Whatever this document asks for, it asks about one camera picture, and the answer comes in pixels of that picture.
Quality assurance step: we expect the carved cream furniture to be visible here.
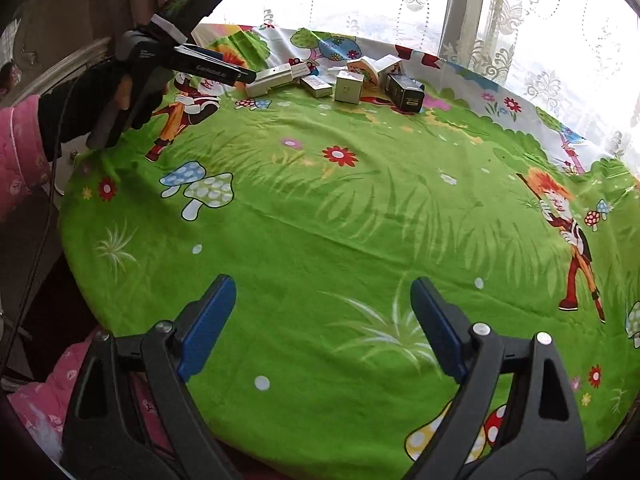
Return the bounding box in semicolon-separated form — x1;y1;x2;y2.
0;0;131;111

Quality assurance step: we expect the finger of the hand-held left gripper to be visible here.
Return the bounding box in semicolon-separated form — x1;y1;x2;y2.
175;58;257;85
186;45;225;61

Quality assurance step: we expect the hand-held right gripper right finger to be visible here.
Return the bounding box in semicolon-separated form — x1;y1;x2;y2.
402;276;588;480

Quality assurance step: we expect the person's left hand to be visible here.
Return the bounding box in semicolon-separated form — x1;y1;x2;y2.
39;60;171;162

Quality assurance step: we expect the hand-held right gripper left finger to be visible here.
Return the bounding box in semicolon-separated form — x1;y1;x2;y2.
60;274;241;480

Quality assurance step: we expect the pink quilted clothing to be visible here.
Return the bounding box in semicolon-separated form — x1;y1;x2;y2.
15;330;176;461

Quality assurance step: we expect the white box with emblem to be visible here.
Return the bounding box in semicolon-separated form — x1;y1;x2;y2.
334;70;366;106

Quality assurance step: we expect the white lace curtain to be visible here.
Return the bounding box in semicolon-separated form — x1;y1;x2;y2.
185;0;640;161

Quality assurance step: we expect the yellow and white box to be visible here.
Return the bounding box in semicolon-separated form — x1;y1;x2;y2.
300;75;335;99

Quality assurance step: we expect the black box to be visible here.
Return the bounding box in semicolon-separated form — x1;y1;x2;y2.
386;73;426;111

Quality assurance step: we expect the green cartoon printed tablecloth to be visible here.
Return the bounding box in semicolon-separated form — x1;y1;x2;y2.
59;24;640;478

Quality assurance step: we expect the white plastic device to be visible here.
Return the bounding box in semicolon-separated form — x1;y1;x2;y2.
245;64;293;98

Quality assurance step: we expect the person's left forearm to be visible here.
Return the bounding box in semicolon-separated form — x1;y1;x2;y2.
0;94;53;221

